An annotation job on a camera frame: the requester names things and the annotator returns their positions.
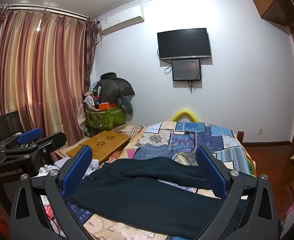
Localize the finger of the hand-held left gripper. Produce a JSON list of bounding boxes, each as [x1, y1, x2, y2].
[[0, 128, 43, 155], [27, 131, 67, 170]]

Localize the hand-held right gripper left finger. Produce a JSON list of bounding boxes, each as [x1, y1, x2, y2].
[[9, 145, 97, 240]]

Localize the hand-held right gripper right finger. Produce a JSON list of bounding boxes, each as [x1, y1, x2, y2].
[[196, 145, 284, 240]]

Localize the dark teal pants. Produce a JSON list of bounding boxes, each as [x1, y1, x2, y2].
[[67, 156, 240, 239]]

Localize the black mesh chair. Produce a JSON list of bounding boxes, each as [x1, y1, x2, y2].
[[0, 111, 25, 145]]

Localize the patchwork blanket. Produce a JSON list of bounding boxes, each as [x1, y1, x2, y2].
[[41, 121, 257, 240]]

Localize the wooden lap table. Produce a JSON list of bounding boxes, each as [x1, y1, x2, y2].
[[66, 131, 130, 164]]

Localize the green storage bag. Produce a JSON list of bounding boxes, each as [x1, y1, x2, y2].
[[85, 106, 126, 137]]

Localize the blue jeans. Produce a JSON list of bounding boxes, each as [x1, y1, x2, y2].
[[133, 144, 177, 160]]

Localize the yellow foam tube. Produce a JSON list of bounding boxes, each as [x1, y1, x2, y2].
[[171, 109, 200, 123]]

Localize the orange box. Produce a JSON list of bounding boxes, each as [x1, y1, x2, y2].
[[98, 102, 117, 111]]

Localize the striped cloth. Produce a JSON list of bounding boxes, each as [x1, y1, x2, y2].
[[117, 125, 145, 135]]

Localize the pink striped curtain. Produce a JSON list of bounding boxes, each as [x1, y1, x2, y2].
[[0, 5, 99, 160]]

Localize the grey-blue plush cloth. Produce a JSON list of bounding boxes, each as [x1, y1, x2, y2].
[[117, 94, 134, 114]]

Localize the dark jacket pile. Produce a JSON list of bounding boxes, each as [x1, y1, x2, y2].
[[97, 72, 135, 104]]

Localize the small black monitor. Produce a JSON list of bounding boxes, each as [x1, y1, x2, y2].
[[171, 59, 202, 81]]

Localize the white air conditioner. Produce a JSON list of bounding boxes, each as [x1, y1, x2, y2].
[[97, 5, 145, 36]]

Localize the white curtain rail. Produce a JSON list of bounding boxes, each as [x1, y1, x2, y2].
[[7, 4, 92, 20]]

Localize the black wall television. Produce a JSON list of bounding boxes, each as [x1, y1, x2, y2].
[[157, 28, 212, 60]]

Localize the wooden wall cabinet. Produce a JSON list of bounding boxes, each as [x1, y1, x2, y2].
[[251, 0, 291, 27]]

